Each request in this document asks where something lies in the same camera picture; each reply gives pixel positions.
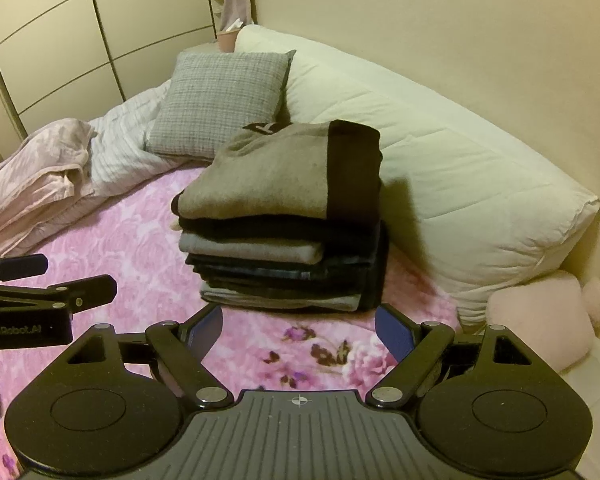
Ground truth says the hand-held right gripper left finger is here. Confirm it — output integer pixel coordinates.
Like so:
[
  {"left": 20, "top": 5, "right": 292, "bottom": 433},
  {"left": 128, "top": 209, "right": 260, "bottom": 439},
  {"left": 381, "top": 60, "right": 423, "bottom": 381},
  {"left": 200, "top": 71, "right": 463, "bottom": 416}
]
[{"left": 62, "top": 304, "right": 237, "bottom": 409}]

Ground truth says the pink plush toy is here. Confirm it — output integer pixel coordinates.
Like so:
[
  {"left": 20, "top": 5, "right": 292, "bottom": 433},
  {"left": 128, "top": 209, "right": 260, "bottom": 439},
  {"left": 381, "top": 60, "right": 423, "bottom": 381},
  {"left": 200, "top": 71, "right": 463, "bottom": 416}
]
[{"left": 485, "top": 270, "right": 600, "bottom": 373}]

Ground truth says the white rolled duvet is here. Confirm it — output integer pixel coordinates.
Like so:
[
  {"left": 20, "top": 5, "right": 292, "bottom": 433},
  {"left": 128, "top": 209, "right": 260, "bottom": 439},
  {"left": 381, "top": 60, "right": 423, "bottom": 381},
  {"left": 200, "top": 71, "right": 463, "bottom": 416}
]
[{"left": 234, "top": 24, "right": 600, "bottom": 333}]

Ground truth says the cream wardrobe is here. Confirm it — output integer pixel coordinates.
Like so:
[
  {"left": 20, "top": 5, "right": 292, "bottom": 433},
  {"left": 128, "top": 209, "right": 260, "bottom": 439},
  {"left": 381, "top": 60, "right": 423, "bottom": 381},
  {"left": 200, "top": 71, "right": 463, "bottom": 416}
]
[{"left": 0, "top": 0, "right": 218, "bottom": 166}]

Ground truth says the pink blanket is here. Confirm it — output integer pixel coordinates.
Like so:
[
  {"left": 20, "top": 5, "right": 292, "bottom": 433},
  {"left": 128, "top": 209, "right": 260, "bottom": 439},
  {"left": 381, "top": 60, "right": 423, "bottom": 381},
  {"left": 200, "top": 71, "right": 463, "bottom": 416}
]
[{"left": 0, "top": 117, "right": 98, "bottom": 256}]

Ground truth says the dark blue folded garment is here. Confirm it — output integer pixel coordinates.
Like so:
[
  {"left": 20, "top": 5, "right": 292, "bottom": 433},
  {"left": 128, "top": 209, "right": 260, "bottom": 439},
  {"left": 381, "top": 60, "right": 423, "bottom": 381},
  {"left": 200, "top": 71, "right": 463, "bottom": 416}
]
[{"left": 186, "top": 252, "right": 388, "bottom": 295}]

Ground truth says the pink floral bedsheet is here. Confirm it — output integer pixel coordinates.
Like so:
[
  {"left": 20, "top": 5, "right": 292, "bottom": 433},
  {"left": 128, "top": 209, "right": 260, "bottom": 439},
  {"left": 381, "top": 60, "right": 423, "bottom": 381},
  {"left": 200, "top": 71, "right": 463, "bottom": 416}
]
[{"left": 0, "top": 165, "right": 486, "bottom": 480}]

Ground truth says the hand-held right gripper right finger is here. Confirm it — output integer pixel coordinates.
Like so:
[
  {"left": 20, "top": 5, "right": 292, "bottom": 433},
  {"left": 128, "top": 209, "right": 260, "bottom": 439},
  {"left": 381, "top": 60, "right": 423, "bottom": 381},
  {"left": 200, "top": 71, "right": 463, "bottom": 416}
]
[{"left": 365, "top": 302, "right": 538, "bottom": 409}]

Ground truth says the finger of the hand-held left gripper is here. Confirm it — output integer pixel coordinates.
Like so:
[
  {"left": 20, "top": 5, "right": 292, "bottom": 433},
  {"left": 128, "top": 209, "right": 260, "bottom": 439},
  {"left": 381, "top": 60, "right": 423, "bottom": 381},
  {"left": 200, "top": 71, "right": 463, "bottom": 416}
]
[
  {"left": 0, "top": 254, "right": 49, "bottom": 284},
  {"left": 0, "top": 274, "right": 118, "bottom": 312}
]

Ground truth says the grey and dark brown sweater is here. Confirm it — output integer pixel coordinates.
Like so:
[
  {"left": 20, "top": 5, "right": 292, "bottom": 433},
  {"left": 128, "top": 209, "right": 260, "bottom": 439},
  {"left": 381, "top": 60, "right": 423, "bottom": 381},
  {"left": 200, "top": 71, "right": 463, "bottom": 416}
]
[{"left": 171, "top": 120, "right": 383, "bottom": 221}]

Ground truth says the white mattress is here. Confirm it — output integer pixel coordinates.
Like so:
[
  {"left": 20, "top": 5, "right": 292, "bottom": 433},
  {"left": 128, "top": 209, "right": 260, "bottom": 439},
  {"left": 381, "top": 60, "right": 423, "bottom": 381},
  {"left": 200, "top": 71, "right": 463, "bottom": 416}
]
[{"left": 562, "top": 335, "right": 600, "bottom": 421}]

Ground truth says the pink tissue holder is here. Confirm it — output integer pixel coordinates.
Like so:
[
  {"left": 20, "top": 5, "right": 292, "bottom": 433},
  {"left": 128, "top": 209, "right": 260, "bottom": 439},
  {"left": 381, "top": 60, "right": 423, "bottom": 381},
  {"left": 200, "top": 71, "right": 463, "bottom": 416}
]
[{"left": 216, "top": 19, "right": 243, "bottom": 53}]

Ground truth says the grey checked pillow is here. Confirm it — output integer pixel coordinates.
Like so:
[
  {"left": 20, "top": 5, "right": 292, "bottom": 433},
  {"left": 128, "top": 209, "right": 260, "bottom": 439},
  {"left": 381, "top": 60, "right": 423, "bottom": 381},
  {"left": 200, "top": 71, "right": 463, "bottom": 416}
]
[{"left": 144, "top": 50, "right": 297, "bottom": 163}]

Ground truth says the dark grey folded garment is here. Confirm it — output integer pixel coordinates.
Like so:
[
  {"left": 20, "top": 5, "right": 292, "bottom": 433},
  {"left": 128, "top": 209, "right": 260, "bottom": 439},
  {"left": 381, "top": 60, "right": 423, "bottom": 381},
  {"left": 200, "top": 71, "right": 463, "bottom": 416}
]
[{"left": 200, "top": 282, "right": 381, "bottom": 314}]

